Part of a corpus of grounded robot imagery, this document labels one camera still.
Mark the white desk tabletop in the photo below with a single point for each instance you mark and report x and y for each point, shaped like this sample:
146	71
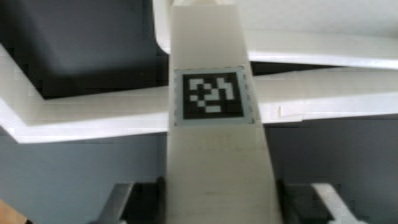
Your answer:
320	40

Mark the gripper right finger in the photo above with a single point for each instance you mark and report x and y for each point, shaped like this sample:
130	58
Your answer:
313	205

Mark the white desk leg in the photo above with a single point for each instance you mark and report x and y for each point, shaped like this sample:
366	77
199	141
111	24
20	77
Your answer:
221	190

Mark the white front obstacle bar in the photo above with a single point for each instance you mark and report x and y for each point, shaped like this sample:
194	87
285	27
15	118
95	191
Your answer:
315	94

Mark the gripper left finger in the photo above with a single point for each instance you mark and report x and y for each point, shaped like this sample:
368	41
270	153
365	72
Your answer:
135	204

